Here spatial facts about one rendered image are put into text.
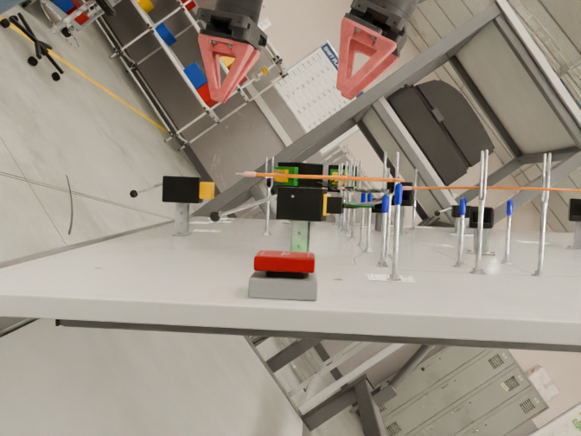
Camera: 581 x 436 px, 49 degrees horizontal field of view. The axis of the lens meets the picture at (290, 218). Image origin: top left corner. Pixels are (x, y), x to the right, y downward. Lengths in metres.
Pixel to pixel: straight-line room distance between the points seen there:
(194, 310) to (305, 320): 0.08
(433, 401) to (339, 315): 7.45
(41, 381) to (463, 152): 1.35
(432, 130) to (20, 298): 1.44
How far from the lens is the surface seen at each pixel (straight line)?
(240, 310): 0.49
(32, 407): 0.73
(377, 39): 0.75
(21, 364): 0.76
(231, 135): 8.66
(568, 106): 1.84
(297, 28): 8.93
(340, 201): 0.77
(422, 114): 1.82
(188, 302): 0.50
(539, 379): 8.17
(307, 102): 8.58
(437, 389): 7.91
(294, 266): 0.52
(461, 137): 1.84
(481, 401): 7.99
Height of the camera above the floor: 1.17
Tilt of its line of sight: 3 degrees down
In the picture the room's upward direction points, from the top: 55 degrees clockwise
